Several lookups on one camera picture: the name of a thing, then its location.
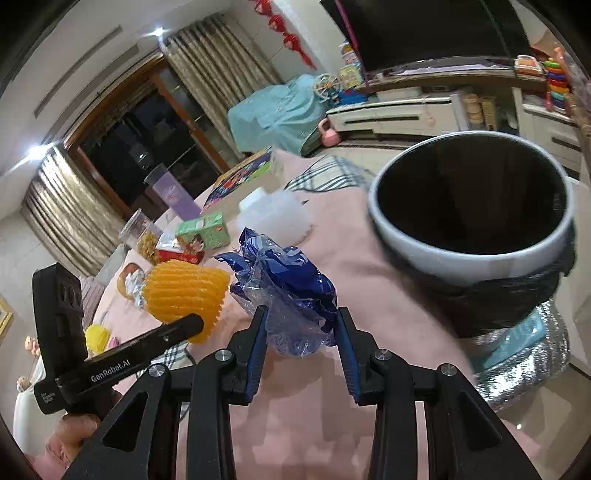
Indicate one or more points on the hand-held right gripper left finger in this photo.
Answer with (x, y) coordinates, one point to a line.
(258, 344)

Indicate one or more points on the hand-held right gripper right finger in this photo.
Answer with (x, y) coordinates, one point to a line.
(347, 344)

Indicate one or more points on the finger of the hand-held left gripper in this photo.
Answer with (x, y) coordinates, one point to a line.
(175, 328)

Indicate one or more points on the orange foam fruit net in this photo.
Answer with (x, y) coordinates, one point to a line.
(184, 295)

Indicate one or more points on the white paper bag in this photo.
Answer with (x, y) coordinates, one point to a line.
(136, 288)

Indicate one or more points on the blue plastic wrapper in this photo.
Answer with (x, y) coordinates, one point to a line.
(286, 277)

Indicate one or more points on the green drink carton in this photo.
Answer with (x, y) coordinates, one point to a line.
(203, 230)

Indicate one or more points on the white round bin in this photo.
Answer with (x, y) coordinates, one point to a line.
(461, 263)

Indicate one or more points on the white trash bin black liner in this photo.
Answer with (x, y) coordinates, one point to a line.
(471, 194)

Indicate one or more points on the person's left hand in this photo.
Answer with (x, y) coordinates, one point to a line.
(78, 427)

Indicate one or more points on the plaid placemat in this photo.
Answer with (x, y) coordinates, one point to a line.
(173, 353)
(323, 173)

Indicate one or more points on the yellow toy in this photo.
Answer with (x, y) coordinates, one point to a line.
(96, 339)

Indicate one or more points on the red snack packet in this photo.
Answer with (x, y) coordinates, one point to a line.
(178, 254)

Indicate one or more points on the clear plastic snack jar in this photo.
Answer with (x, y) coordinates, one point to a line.
(145, 242)

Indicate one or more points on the beige patterned curtain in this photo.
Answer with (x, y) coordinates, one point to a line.
(64, 207)
(217, 69)

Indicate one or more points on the purple tumbler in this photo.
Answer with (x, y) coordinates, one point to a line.
(178, 198)

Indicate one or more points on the silver shiny bag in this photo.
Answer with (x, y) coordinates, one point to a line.
(526, 383)

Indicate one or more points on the dark glass door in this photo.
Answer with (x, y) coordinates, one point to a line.
(138, 129)

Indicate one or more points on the pink toy kettlebell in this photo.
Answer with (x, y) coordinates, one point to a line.
(330, 136)

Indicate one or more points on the white television cabinet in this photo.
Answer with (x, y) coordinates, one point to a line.
(392, 117)

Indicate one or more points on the teal cloth cover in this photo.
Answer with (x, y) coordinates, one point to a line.
(277, 110)

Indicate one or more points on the toy ferris wheel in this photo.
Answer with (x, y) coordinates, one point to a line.
(325, 87)

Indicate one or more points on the colourful toy box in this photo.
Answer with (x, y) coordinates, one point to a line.
(349, 64)

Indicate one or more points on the red hanging decoration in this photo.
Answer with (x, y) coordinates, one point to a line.
(291, 37)

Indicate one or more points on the black television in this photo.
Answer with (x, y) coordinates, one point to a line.
(415, 32)

